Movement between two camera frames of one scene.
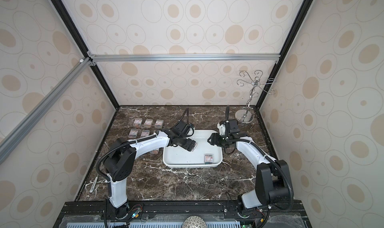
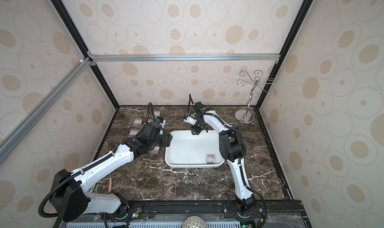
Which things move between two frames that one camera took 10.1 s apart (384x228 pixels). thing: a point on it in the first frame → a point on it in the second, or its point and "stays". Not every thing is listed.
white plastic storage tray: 204,155 stays
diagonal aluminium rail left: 18,134 stays
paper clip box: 195,147 → 157,113
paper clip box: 137,122 stays
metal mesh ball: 194,222 stays
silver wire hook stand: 245,115 stays
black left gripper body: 186,142 → 165,140
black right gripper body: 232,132 → 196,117
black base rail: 173,214 stays
